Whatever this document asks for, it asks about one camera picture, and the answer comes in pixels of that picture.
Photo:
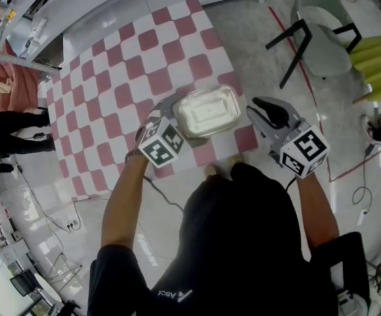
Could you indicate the dark wristband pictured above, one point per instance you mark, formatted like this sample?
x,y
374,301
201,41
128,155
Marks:
x,y
134,155

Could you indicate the person's right shoe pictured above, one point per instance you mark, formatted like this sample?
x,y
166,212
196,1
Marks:
x,y
235,160

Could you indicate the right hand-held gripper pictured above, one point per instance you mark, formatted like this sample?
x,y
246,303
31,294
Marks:
x,y
305,150

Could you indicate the person's black shirt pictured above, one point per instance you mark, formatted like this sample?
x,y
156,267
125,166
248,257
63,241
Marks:
x,y
236,242

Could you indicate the grey chair with black legs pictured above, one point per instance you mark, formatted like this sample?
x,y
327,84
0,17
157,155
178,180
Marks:
x,y
325,44

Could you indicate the person's left forearm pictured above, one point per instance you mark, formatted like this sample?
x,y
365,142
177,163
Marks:
x,y
124,202

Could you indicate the long white shelf bench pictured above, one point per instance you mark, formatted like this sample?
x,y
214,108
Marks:
x,y
117,8

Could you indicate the beige lidded container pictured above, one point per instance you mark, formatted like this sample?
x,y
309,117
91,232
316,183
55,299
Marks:
x,y
206,112

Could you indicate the person's right forearm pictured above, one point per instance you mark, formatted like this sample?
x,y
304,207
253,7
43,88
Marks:
x,y
316,212

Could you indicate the person's shoe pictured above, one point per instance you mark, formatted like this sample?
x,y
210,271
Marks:
x,y
235,160
212,170

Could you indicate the red white checkered table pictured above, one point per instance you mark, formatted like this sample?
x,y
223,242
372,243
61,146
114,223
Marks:
x,y
111,94

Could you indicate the round white table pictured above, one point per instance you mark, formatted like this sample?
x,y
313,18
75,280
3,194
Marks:
x,y
47,288

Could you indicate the white power strip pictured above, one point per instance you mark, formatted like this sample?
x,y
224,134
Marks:
x,y
362,217
72,224

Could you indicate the red floor tape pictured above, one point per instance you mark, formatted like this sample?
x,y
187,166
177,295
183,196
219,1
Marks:
x,y
312,91

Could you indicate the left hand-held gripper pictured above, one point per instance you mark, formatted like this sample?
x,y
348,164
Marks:
x,y
160,143

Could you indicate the person's left shoe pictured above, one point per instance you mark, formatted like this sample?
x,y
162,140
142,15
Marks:
x,y
212,170

